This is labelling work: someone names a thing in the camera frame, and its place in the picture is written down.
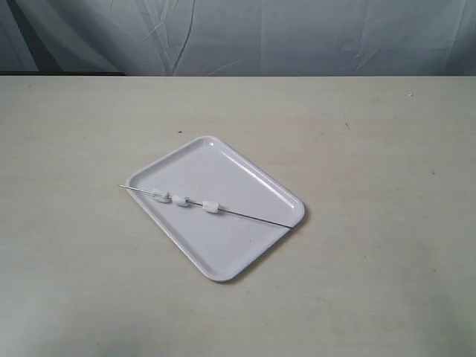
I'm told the white marshmallow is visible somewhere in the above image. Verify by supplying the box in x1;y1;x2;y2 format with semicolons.
171;195;190;207

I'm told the thin metal skewer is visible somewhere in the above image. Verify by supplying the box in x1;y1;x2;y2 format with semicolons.
118;184;294;230

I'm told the white rectangular plastic tray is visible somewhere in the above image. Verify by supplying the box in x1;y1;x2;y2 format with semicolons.
123;135;306;283

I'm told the grey-blue backdrop curtain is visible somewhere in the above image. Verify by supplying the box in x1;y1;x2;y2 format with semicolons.
1;1;475;77

